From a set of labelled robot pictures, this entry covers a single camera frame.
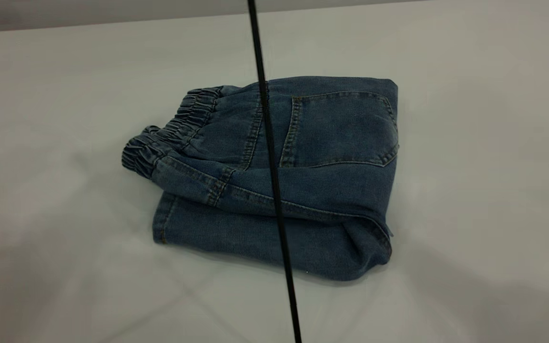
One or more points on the blue denim jeans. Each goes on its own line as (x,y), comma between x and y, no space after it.
(327,181)

